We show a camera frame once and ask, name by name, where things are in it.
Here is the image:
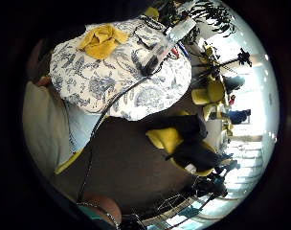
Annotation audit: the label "yellow crumpled cloth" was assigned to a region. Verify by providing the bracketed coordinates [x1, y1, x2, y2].
[78, 23, 130, 60]

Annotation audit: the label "yellow chair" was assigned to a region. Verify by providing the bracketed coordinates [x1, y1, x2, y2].
[145, 126, 218, 177]
[190, 80, 227, 106]

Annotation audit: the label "clear plastic bottle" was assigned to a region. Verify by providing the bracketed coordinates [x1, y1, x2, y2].
[141, 16, 197, 77]

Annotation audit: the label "blue pen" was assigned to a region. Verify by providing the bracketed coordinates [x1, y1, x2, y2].
[178, 41, 191, 59]

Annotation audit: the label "the person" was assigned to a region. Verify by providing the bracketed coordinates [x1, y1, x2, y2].
[22, 38, 103, 178]

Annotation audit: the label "black tripod with camera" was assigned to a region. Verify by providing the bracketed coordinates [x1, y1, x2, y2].
[190, 47, 253, 77]

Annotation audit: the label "blue floral white tablecloth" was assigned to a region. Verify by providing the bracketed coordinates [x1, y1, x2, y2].
[49, 14, 193, 122]

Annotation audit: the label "small yellow object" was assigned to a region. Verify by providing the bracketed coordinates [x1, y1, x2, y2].
[144, 7, 161, 21]

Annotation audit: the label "green leafy plant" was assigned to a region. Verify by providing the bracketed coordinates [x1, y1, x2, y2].
[185, 1, 237, 38]

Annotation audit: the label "red pen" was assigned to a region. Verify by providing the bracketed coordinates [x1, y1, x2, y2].
[169, 47, 181, 59]

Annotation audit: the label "black cable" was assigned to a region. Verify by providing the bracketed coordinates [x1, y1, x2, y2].
[76, 75, 150, 203]

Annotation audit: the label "black eyeglasses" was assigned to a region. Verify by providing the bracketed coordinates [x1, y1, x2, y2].
[132, 25, 161, 50]

